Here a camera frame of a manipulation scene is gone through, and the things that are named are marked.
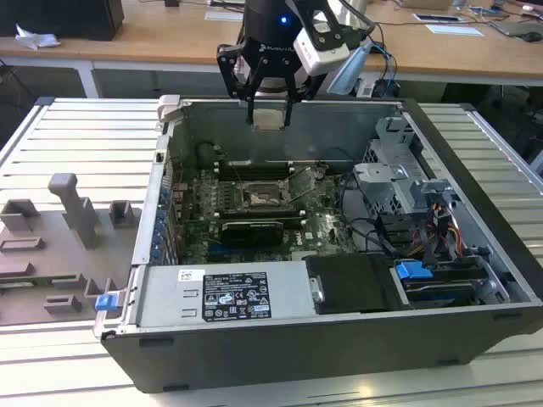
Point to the CPU socket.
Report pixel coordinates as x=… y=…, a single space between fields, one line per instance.
x=276 y=191

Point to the cardboard box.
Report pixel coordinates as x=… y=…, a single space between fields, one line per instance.
x=428 y=3

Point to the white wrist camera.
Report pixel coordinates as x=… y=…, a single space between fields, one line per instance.
x=318 y=55

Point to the silver CPU plate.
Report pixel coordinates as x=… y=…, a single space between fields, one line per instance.
x=268 y=118

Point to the green motherboard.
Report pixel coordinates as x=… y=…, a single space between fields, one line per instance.
x=322 y=229

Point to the blue plastic case latch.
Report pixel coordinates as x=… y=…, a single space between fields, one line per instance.
x=105 y=302

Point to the black graphics card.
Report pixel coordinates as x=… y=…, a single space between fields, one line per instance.
x=252 y=233

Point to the flat tablet with white rim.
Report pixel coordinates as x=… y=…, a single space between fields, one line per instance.
x=437 y=18

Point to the white power adapter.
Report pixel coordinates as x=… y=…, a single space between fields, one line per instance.
x=367 y=89

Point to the black computer mouse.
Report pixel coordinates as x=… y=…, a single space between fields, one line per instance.
x=530 y=37

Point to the silver metal disk bay cage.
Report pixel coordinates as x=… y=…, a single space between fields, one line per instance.
x=382 y=182

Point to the large black box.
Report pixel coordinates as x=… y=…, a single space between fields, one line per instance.
x=63 y=17

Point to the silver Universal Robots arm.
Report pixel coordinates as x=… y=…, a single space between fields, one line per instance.
x=354 y=68

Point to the grey laptop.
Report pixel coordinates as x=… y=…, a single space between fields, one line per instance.
x=515 y=27

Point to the black case fan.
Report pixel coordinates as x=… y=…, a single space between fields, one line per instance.
x=205 y=153

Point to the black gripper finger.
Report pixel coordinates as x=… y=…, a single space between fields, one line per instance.
x=292 y=91
x=251 y=91

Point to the grey parts rack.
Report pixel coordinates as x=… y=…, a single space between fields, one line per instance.
x=42 y=254

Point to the black open PC case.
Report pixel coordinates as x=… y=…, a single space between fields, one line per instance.
x=297 y=360

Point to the wooden desk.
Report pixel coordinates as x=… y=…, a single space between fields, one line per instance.
x=169 y=38

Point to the grey plastic case latch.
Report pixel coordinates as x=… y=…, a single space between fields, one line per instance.
x=169 y=108

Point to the crumpled white paper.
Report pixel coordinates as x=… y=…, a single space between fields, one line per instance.
x=36 y=38

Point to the silver power supply with label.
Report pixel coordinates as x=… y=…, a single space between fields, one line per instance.
x=161 y=297

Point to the hard disk in blue carrier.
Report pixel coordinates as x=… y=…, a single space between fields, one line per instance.
x=413 y=270

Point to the black RAM slot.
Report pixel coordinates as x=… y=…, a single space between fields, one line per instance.
x=254 y=174
x=259 y=218
x=259 y=210
x=254 y=165

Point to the green RAM stick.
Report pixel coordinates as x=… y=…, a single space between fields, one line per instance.
x=25 y=281

